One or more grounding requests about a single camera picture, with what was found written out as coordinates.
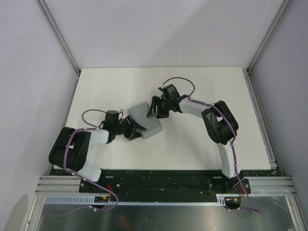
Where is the grey plastic tool case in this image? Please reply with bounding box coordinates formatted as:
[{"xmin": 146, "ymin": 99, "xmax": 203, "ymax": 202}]
[{"xmin": 128, "ymin": 103, "xmax": 163, "ymax": 139}]

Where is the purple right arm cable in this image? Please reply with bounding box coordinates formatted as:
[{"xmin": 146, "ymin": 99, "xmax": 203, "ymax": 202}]
[{"xmin": 161, "ymin": 77, "xmax": 262, "ymax": 214}]

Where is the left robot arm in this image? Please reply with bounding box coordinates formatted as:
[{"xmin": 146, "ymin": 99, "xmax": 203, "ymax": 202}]
[{"xmin": 49, "ymin": 109, "xmax": 147, "ymax": 193}]

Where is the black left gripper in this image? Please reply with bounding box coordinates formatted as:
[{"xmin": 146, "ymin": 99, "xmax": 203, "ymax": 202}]
[{"xmin": 114, "ymin": 115, "xmax": 146, "ymax": 140}]

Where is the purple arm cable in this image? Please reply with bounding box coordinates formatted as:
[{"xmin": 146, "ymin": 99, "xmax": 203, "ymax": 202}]
[
  {"xmin": 45, "ymin": 109, "xmax": 120, "ymax": 217},
  {"xmin": 161, "ymin": 77, "xmax": 262, "ymax": 214}
]

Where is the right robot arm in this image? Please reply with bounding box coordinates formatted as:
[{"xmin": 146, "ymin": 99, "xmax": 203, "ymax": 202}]
[{"xmin": 147, "ymin": 84, "xmax": 240, "ymax": 193}]

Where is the aluminium frame rail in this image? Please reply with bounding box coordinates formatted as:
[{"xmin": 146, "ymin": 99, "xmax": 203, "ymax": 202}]
[{"xmin": 35, "ymin": 0, "xmax": 81, "ymax": 75}]

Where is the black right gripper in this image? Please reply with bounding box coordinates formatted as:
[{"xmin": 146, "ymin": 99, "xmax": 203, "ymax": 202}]
[{"xmin": 147, "ymin": 97, "xmax": 171, "ymax": 121}]

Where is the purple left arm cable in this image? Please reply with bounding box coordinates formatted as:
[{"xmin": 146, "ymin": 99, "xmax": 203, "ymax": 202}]
[{"xmin": 45, "ymin": 109, "xmax": 120, "ymax": 217}]

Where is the grey slotted cable duct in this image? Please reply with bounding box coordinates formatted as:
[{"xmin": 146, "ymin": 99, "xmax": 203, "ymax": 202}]
[{"xmin": 45, "ymin": 195, "xmax": 225, "ymax": 206}]

